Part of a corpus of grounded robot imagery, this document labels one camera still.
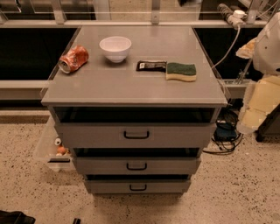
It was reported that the green yellow sponge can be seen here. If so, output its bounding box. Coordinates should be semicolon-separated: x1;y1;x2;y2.
165;62;197;81

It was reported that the grey drawer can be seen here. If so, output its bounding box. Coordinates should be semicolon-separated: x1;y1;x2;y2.
73;157;201;175
85;179;191;194
55;123;216;148

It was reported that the white bowl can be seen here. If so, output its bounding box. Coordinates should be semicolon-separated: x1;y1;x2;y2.
99;36;132;63

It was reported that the black cable bundle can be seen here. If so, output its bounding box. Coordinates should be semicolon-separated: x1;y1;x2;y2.
202;108;244;155

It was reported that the metal diagonal pole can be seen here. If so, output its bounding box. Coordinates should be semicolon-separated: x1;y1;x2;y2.
235;59;253;85

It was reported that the grey top drawer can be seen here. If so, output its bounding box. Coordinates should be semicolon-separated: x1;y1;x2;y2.
55;123;216;148

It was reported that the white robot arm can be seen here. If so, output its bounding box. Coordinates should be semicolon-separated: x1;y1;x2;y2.
237;12;280;134

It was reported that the grey drawer cabinet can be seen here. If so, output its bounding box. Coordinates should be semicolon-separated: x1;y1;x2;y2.
42;26;227;182

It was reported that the grey bottom drawer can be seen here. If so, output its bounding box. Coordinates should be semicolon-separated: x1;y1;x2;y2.
85;179;191;194

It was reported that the white power cable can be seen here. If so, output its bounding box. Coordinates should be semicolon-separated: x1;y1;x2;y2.
211;24;242;70

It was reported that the clear plastic storage bin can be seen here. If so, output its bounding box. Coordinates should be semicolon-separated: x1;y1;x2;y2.
33;117;74;172

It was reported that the crushed orange soda can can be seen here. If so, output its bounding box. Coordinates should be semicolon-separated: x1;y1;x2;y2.
59;45;89;74

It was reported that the black object floor corner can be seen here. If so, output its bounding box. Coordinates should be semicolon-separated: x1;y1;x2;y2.
0;211;36;224

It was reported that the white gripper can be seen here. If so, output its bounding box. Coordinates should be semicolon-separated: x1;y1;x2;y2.
235;38;280;135

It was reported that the white power strip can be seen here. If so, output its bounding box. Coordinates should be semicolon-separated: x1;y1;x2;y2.
217;3;246;29

